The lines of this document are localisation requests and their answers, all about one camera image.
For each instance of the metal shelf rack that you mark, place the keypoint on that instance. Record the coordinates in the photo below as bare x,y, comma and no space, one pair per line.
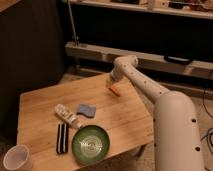
104,30

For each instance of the black handle on shelf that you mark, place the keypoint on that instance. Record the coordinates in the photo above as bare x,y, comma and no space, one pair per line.
177,61

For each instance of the green bowl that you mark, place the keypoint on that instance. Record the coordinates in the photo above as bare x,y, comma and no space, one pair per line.
90,145

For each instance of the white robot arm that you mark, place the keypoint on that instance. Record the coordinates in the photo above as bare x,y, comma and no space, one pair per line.
177,140

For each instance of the orange pepper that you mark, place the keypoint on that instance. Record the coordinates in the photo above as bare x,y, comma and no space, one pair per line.
115,91

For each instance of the translucent plastic cup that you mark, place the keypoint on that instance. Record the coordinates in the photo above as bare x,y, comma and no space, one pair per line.
18,158

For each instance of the blue sponge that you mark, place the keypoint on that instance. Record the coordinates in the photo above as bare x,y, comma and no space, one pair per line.
86,110

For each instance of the white plastic bottle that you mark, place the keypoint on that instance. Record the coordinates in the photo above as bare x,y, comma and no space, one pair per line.
67,116

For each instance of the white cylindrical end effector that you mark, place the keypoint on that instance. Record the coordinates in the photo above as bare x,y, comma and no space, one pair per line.
109,81

